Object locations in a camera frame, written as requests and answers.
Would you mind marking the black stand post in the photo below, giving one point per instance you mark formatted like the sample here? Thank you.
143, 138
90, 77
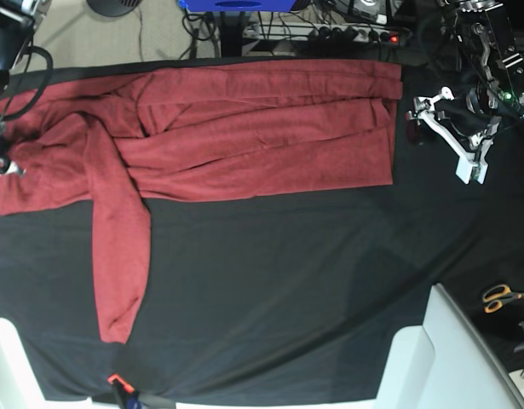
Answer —
231, 25

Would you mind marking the blue plastic box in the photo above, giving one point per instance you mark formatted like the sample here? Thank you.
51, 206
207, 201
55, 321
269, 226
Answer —
198, 6

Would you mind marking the white power strip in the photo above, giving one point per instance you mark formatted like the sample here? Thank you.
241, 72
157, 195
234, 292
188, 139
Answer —
366, 34

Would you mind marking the black table cloth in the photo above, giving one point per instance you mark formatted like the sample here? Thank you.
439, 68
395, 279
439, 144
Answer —
276, 300

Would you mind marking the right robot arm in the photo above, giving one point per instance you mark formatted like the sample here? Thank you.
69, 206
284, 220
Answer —
19, 20

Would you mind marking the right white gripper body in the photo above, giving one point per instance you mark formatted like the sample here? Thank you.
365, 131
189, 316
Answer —
10, 168

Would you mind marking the orange and blue clamp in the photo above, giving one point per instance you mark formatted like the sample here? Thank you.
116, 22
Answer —
126, 395

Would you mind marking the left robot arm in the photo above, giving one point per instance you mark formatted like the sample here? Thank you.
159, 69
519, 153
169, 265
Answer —
470, 46

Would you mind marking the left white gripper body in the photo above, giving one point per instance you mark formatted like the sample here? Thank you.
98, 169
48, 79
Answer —
472, 147

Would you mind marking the red long-sleeve T-shirt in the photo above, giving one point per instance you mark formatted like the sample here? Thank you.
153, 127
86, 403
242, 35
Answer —
199, 134

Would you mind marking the yellow-handled scissors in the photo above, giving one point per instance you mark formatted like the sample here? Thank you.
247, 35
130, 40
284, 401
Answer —
498, 296

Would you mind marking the black round base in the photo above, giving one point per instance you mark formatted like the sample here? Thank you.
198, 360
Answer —
113, 8

